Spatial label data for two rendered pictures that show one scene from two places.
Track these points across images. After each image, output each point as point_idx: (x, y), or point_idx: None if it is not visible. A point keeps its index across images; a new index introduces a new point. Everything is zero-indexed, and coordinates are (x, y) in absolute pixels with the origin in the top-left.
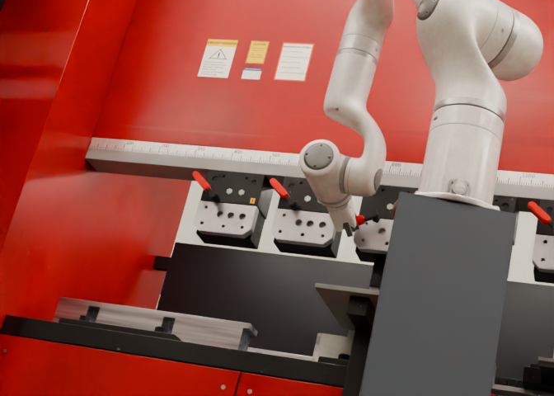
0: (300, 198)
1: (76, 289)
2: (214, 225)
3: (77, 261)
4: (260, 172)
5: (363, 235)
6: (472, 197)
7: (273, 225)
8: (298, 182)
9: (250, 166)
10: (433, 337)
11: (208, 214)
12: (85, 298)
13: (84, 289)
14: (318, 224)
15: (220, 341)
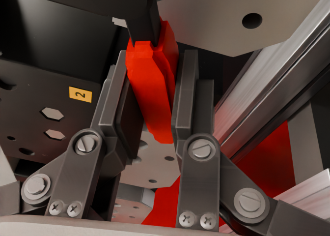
0: (58, 144)
1: (171, 206)
2: (130, 221)
3: (149, 215)
4: (11, 176)
5: (224, 15)
6: None
7: (136, 185)
8: (13, 142)
9: (4, 182)
10: None
11: (111, 221)
12: (175, 187)
13: (169, 191)
14: (142, 132)
15: None
